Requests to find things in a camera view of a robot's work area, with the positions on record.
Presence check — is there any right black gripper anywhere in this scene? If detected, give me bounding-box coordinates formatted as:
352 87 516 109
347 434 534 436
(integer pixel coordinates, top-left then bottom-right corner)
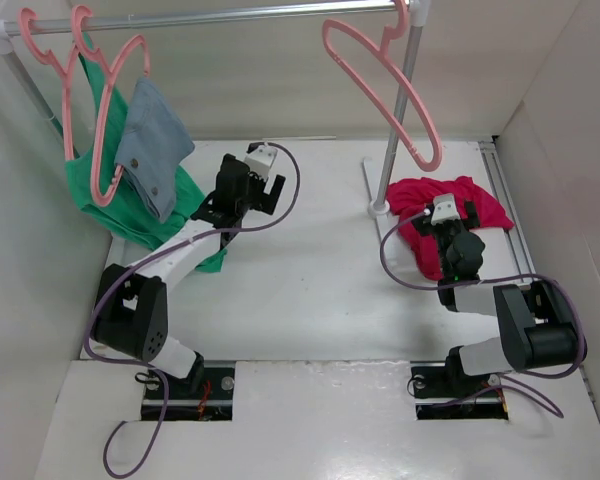
411 199 480 277

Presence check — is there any red t shirt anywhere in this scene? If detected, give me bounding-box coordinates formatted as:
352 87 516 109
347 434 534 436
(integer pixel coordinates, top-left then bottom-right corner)
387 176 515 282

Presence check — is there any pink plastic hanger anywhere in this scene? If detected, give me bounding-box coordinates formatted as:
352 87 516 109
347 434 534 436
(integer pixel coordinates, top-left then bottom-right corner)
321 0 444 173

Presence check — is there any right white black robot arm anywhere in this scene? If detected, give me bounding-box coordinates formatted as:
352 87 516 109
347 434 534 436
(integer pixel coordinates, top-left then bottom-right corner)
411 194 587 399

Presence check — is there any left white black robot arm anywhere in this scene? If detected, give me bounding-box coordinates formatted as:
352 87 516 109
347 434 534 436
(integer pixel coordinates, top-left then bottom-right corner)
89 143 285 397

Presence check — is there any green t shirt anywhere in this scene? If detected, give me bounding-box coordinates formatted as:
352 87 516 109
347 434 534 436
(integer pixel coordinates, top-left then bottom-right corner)
63 32 230 275

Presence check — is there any pink hanger holding denim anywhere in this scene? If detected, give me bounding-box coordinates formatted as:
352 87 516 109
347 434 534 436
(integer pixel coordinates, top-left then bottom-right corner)
70 5 151 207

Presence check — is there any pink hanger holding green shirt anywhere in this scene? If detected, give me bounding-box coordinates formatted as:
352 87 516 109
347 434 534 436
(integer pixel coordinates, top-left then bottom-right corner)
17 7 79 161

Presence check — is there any blue denim garment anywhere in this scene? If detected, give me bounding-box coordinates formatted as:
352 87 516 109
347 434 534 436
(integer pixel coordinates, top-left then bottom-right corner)
115 77 194 224

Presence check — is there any metal clothes rack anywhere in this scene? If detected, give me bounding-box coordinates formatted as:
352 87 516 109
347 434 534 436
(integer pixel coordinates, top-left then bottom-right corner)
0 0 434 271

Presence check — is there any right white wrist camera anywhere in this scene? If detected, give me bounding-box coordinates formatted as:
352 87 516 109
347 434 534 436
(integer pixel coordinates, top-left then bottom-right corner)
430 193 461 225

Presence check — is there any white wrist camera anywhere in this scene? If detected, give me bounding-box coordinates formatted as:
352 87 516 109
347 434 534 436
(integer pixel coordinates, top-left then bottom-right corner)
244 143 278 181
430 193 461 225

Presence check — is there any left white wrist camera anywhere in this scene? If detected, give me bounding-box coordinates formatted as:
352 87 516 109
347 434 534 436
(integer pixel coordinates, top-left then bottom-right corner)
244 143 278 181

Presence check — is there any aluminium rail right side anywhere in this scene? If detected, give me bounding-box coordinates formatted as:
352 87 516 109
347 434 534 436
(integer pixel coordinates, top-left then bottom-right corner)
478 141 535 273

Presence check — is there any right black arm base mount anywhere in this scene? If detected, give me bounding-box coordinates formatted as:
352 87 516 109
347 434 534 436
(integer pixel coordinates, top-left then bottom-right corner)
407 362 509 421

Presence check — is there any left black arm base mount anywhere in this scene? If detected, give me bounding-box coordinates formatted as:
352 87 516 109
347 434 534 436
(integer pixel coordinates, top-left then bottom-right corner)
134 361 236 422

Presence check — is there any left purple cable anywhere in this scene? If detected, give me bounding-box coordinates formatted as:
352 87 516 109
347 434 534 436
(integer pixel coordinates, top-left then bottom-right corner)
82 141 301 479

